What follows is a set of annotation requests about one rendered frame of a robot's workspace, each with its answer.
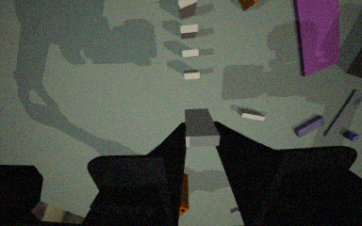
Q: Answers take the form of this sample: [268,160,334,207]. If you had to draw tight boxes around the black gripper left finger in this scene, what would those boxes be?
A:
[87,122,187,226]

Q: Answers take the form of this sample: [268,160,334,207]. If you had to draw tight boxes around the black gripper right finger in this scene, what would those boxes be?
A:
[214,121,357,226]

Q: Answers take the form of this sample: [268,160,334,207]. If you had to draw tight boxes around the blue rectangular block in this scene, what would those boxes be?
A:
[342,130,359,141]

